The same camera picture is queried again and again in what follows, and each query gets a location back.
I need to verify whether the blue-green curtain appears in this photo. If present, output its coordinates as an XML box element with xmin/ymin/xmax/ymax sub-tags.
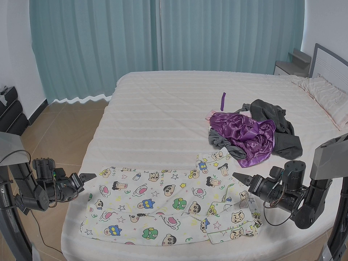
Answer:
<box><xmin>156</xmin><ymin>0</ymin><xmax>304</xmax><ymax>75</ymax></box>
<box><xmin>29</xmin><ymin>0</ymin><xmax>160</xmax><ymax>104</ymax></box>

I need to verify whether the white printed pyjama top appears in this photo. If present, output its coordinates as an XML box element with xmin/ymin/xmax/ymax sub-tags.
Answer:
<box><xmin>79</xmin><ymin>151</ymin><xmax>263</xmax><ymax>247</ymax></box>

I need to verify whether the bed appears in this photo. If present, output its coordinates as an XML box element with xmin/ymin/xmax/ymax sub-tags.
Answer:
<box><xmin>60</xmin><ymin>43</ymin><xmax>348</xmax><ymax>255</ymax></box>

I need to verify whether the pale pink pillow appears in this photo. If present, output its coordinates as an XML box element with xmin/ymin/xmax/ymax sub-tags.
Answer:
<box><xmin>291</xmin><ymin>74</ymin><xmax>348</xmax><ymax>131</ymax></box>

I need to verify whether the dark grey garment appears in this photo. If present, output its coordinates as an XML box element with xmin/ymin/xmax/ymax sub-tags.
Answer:
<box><xmin>239</xmin><ymin>99</ymin><xmax>303</xmax><ymax>158</ymax></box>

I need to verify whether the white grey bedside table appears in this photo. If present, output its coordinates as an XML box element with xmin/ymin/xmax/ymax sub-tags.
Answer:
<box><xmin>274</xmin><ymin>48</ymin><xmax>311</xmax><ymax>78</ymax></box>

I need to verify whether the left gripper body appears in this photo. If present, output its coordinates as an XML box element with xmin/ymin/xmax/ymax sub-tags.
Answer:
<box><xmin>68</xmin><ymin>173</ymin><xmax>84</xmax><ymax>194</ymax></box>

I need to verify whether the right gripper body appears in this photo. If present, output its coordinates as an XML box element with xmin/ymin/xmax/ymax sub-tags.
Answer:
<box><xmin>249</xmin><ymin>174</ymin><xmax>272</xmax><ymax>198</ymax></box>

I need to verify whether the black cable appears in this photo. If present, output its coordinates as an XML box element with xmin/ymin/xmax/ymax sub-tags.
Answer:
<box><xmin>0</xmin><ymin>150</ymin><xmax>31</xmax><ymax>171</ymax></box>
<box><xmin>262</xmin><ymin>196</ymin><xmax>298</xmax><ymax>227</ymax></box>
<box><xmin>27</xmin><ymin>210</ymin><xmax>63</xmax><ymax>252</ymax></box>

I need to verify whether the purple satin garment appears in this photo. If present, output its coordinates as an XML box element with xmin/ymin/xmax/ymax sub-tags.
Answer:
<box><xmin>209</xmin><ymin>92</ymin><xmax>277</xmax><ymax>168</ymax></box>

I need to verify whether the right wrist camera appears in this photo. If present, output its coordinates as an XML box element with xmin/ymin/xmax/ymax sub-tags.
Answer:
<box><xmin>269</xmin><ymin>166</ymin><xmax>284</xmax><ymax>179</ymax></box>

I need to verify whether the black chest of drawers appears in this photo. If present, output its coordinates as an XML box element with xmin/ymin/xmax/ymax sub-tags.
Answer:
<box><xmin>0</xmin><ymin>86</ymin><xmax>29</xmax><ymax>136</ymax></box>

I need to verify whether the pink garment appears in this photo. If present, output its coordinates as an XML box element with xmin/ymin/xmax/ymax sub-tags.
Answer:
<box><xmin>206</xmin><ymin>110</ymin><xmax>250</xmax><ymax>122</ymax></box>

